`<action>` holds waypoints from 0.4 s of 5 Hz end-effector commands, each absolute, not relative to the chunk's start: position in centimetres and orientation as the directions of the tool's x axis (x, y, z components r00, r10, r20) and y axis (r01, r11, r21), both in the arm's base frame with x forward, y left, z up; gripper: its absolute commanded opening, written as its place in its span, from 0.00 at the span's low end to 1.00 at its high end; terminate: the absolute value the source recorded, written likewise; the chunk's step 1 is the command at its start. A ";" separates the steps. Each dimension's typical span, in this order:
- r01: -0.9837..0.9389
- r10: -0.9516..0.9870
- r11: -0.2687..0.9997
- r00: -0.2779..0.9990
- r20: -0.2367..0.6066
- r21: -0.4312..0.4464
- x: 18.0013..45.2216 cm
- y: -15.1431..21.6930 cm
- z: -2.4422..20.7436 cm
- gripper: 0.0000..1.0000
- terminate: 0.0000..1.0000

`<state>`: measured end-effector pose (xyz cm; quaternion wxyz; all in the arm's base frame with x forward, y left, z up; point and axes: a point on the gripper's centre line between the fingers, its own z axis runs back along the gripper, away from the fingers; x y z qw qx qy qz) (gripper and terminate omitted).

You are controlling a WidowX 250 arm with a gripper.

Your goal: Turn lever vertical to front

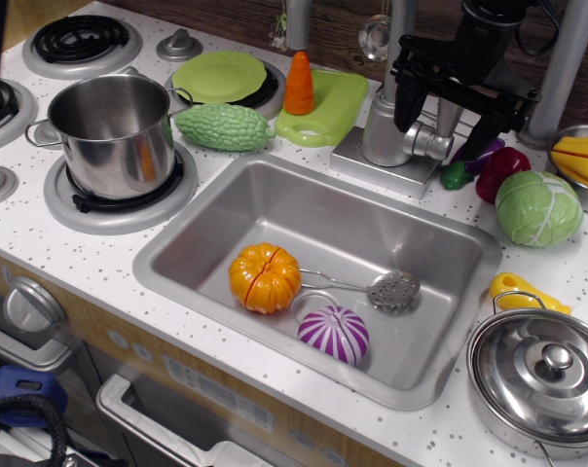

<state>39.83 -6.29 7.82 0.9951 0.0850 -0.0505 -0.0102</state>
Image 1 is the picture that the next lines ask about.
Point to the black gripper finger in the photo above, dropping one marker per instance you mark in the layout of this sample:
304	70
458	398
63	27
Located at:
410	97
486	131

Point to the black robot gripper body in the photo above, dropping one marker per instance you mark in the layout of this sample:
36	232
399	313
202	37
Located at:
470	72

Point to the silver faucet lever handle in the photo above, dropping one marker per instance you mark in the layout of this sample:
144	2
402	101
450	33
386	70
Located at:
448	115

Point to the red toy bell pepper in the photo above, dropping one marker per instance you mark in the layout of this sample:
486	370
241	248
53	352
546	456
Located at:
502	164

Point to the purple toy eggplant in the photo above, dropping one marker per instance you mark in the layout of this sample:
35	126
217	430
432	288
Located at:
460	171

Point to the silver toy faucet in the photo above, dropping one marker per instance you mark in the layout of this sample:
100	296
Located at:
395	150

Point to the hanging clear ladle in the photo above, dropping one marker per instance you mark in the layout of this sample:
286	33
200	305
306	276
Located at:
374	34

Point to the green toy cabbage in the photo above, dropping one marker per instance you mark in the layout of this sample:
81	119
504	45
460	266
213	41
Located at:
537	209

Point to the yellow toy fruit in bowl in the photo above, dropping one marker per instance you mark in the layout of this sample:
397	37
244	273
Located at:
570	154

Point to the orange toy carrot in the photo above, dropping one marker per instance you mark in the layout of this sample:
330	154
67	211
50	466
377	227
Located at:
298	95

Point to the steel bowl at right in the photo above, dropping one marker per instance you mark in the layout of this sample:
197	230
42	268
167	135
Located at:
577	131

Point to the back right stove burner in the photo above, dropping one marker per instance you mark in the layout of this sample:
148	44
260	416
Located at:
267	100

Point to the stove burner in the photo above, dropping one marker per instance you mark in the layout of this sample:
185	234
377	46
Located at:
18	109
59	194
81	46
267	100

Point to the green plastic plate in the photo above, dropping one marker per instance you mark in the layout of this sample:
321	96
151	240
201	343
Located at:
220	77

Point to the metal slotted skimmer spoon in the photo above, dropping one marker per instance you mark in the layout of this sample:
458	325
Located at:
391	290

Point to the green bitter melon toy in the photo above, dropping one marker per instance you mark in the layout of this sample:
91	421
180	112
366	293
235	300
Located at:
224	127

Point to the grey stove knob top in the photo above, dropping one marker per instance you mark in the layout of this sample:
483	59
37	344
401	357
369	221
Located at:
179	46

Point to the orange toy pumpkin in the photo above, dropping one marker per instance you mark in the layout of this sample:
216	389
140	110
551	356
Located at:
264	278

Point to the silver sink basin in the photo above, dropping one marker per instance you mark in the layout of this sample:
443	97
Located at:
350	234

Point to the purple striped toy onion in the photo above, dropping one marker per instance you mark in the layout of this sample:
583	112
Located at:
337	331

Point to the steel pot with lid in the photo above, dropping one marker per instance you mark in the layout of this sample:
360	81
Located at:
528	381

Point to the steel pot on burner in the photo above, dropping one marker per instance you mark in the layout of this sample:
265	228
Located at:
115	134

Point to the back left stove burner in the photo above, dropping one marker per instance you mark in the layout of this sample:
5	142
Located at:
81	46

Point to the front right stove burner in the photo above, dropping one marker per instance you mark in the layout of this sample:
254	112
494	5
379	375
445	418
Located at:
59	194

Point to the front left stove burner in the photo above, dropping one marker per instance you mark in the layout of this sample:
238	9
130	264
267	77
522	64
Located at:
18	109

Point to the grey oven dial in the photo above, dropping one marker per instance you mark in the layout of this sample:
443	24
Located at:
33	314

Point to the blue clamp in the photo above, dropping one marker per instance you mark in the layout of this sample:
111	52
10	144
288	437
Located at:
31	399

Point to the grey support post right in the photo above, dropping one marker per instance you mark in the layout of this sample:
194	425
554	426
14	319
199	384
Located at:
559	78

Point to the grey support post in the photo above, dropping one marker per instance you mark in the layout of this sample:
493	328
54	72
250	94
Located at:
298	20
559	78

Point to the grey support post middle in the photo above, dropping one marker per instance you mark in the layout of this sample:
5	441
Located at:
298	20

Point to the oven door handle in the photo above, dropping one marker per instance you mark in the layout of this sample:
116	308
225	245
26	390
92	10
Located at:
166	443

